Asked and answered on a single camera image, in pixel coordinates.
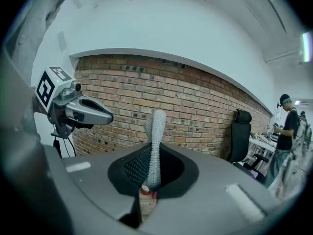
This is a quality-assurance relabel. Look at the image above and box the grey wiping cloth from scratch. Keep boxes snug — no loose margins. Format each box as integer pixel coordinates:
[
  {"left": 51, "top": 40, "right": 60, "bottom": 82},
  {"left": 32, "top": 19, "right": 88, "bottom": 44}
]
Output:
[{"left": 143, "top": 109, "right": 167, "bottom": 189}]

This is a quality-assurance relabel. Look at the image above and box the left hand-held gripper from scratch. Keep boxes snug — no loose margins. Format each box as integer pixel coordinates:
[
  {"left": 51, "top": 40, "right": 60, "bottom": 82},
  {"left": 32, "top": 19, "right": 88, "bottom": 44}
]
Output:
[{"left": 36, "top": 67, "right": 114, "bottom": 139}]

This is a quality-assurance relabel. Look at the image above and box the white shelf unit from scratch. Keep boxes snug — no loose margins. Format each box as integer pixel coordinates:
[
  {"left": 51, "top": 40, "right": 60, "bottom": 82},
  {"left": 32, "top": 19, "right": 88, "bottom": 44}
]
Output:
[{"left": 248, "top": 130, "right": 279, "bottom": 161}]

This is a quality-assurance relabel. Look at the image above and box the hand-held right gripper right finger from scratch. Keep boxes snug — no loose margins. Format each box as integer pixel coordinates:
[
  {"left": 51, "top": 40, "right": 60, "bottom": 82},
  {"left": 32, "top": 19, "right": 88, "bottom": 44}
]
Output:
[{"left": 144, "top": 142, "right": 282, "bottom": 235}]

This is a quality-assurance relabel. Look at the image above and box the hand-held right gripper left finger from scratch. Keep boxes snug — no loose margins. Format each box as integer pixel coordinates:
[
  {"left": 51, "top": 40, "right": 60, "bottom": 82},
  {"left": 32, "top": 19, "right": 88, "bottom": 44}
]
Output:
[{"left": 44, "top": 142, "right": 152, "bottom": 235}]

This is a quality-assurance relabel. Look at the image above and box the ceiling light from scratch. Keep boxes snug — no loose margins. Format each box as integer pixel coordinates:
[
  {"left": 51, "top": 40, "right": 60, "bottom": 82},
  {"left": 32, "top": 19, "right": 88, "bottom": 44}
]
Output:
[{"left": 299, "top": 31, "right": 313, "bottom": 64}]

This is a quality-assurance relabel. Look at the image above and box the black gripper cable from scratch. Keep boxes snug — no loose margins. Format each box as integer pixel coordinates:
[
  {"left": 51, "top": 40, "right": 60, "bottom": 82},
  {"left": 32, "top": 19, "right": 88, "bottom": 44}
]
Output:
[{"left": 64, "top": 132, "right": 77, "bottom": 158}]

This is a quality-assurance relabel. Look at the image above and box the ceiling air vent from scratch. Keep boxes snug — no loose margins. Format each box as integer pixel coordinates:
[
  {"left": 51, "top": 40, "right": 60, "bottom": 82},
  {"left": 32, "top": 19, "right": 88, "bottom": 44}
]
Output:
[{"left": 265, "top": 0, "right": 287, "bottom": 35}]

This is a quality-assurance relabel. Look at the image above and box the person's left forearm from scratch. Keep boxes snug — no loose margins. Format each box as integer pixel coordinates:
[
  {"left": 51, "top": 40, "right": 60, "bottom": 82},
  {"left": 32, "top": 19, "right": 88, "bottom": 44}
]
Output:
[{"left": 31, "top": 97, "right": 52, "bottom": 115}]

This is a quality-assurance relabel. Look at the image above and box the black office chair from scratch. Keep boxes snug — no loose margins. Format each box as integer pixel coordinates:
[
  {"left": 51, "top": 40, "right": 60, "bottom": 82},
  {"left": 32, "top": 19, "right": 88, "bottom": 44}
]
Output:
[{"left": 226, "top": 108, "right": 269, "bottom": 184}]

